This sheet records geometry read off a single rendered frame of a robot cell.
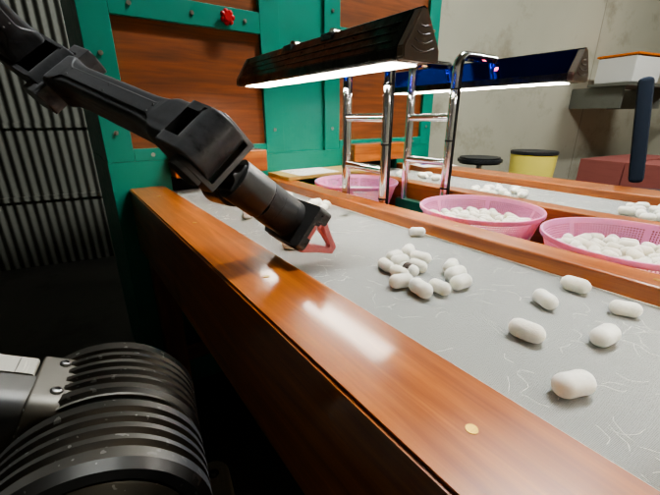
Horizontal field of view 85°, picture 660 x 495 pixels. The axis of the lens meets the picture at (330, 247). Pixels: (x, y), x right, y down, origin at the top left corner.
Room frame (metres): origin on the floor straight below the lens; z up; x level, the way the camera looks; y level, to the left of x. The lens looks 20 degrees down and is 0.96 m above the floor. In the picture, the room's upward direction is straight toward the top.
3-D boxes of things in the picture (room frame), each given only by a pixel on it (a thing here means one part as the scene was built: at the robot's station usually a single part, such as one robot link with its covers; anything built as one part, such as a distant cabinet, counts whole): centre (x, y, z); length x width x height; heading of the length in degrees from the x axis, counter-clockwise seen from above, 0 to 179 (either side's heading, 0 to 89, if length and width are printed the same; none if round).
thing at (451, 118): (1.13, -0.35, 0.90); 0.20 x 0.19 x 0.45; 36
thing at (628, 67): (4.39, -3.28, 1.45); 0.51 x 0.43 x 0.28; 116
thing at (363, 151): (1.58, -0.20, 0.83); 0.30 x 0.06 x 0.07; 126
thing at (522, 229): (0.80, -0.34, 0.72); 0.27 x 0.27 x 0.10
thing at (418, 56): (0.86, 0.04, 1.08); 0.62 x 0.08 x 0.07; 36
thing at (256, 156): (1.18, 0.35, 0.83); 0.30 x 0.06 x 0.07; 126
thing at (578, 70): (1.18, -0.41, 1.08); 0.62 x 0.08 x 0.07; 36
